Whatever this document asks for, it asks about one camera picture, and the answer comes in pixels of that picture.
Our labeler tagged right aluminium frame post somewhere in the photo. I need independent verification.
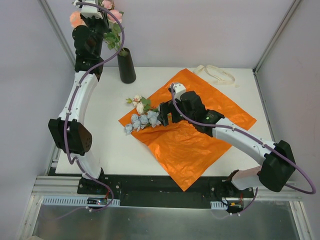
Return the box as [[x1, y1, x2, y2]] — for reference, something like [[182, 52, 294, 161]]
[[251, 0, 302, 75]]

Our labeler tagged cream lace ribbon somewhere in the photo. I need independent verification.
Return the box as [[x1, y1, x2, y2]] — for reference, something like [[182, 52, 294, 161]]
[[192, 64, 239, 88]]

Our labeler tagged white cable duct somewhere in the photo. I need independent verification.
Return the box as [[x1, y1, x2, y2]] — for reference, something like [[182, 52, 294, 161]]
[[210, 201, 228, 210], [42, 196, 121, 208]]

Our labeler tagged pink and blue flower bouquet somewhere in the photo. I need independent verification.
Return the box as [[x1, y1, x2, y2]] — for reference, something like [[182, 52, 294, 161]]
[[124, 110, 162, 135]]

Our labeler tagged aluminium frame post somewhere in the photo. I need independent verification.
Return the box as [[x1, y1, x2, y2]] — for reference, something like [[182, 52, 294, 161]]
[[251, 0, 302, 75], [37, 0, 76, 68]]

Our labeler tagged left aluminium frame post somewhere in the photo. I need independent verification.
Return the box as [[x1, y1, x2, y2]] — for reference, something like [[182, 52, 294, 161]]
[[37, 0, 76, 68]]

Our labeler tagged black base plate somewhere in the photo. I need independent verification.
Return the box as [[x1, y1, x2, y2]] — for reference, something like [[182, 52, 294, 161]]
[[77, 174, 254, 209]]

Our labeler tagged right white cable duct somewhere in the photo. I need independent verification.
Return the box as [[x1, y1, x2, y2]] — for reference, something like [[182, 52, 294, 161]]
[[210, 201, 228, 210]]

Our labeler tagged white and pink flower stem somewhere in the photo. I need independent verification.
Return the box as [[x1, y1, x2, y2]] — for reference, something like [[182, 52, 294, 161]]
[[125, 94, 159, 115]]

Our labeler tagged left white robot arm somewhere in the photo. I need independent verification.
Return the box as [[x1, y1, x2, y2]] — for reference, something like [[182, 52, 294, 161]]
[[48, 0, 109, 195]]

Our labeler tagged small pink rose stem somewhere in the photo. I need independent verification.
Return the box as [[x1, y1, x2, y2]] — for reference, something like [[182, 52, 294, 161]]
[[103, 29, 121, 52]]

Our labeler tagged left white cable duct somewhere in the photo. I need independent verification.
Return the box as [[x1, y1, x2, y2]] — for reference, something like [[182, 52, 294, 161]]
[[42, 196, 121, 208]]

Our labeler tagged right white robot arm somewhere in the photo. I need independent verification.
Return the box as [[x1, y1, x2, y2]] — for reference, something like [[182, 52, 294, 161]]
[[157, 83, 295, 198]]

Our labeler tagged black conical vase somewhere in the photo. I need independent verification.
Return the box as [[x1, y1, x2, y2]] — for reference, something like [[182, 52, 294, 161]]
[[117, 47, 136, 84]]

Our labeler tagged front aluminium rail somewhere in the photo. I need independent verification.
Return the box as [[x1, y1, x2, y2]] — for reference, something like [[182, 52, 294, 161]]
[[32, 176, 303, 202]]

